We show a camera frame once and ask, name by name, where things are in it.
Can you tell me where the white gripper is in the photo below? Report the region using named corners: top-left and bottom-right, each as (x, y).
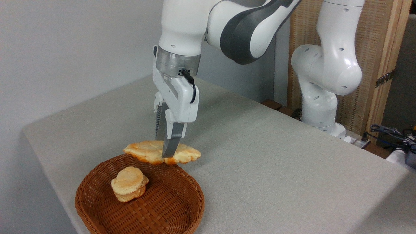
top-left (153, 45), bottom-right (199, 159)

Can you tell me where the long braided bread loaf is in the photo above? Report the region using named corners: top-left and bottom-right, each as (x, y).
top-left (123, 140), bottom-right (202, 165)

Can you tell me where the round bread bun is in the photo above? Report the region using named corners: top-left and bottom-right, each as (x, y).
top-left (111, 166), bottom-right (149, 203)

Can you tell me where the brown wicker basket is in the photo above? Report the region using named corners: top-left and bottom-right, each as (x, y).
top-left (75, 154), bottom-right (205, 234)

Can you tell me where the bamboo folding screen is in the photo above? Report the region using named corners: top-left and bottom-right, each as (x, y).
top-left (288, 0), bottom-right (412, 143)

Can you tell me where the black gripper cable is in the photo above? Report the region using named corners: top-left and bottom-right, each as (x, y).
top-left (181, 69), bottom-right (197, 104)

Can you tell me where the dark cable bundle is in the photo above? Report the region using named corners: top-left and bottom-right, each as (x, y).
top-left (364, 123), bottom-right (416, 154)

